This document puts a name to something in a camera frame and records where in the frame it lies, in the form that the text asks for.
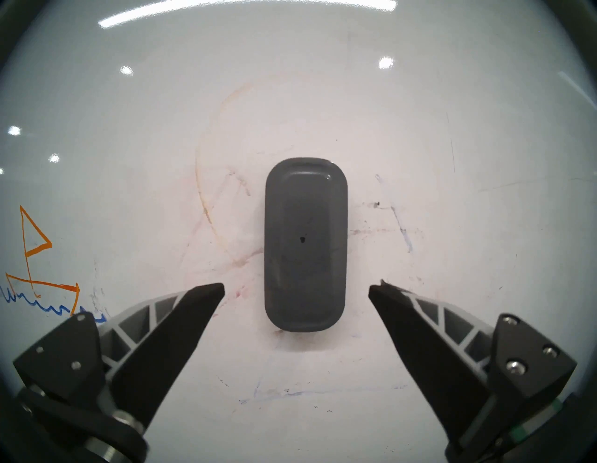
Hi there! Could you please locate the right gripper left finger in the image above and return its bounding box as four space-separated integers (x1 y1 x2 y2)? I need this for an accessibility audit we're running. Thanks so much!
13 282 225 463

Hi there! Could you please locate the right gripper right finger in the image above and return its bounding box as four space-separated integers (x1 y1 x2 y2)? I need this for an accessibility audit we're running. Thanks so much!
368 279 577 463

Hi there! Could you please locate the grey whiteboard eraser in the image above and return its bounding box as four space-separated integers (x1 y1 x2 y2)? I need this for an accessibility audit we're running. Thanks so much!
264 157 348 333

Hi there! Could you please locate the large white freestanding whiteboard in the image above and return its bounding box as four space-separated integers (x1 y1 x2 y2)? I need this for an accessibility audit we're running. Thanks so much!
0 0 597 463

